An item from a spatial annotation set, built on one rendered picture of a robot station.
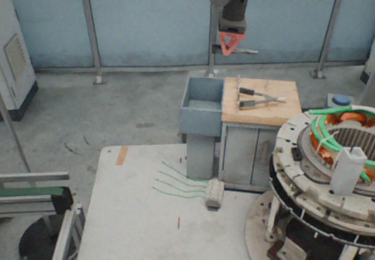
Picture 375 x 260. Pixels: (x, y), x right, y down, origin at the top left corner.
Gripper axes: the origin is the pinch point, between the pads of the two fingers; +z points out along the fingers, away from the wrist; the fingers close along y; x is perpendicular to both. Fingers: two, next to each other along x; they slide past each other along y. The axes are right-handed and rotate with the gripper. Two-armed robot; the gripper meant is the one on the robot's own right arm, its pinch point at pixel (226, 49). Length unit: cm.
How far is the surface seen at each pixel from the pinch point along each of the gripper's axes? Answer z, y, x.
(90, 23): 82, -177, -87
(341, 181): -0.5, 44.4, 17.3
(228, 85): 9.8, 2.3, 2.1
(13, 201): 47, 21, -58
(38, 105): 137, -134, -122
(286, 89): 8.2, 3.7, 18.2
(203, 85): 13.2, -1.8, -4.4
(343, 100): 8.7, 5.7, 33.8
